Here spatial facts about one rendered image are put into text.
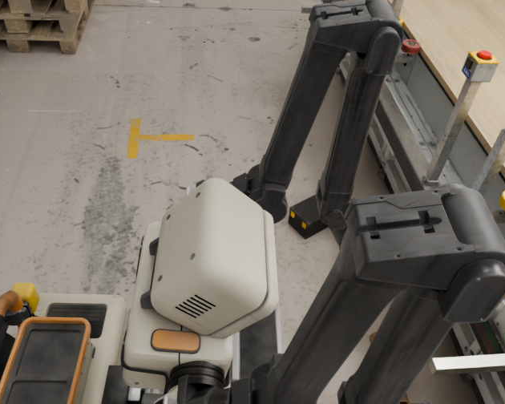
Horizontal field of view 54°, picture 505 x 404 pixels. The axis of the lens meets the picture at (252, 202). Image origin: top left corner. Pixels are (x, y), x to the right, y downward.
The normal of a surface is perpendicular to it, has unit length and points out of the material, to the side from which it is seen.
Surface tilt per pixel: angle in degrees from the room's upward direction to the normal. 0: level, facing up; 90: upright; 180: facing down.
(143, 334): 8
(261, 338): 0
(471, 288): 90
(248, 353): 0
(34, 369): 0
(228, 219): 43
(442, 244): 13
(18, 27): 90
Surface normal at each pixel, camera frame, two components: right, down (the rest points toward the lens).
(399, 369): -0.04, 0.69
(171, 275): -0.69, -0.51
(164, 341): 0.21, -0.70
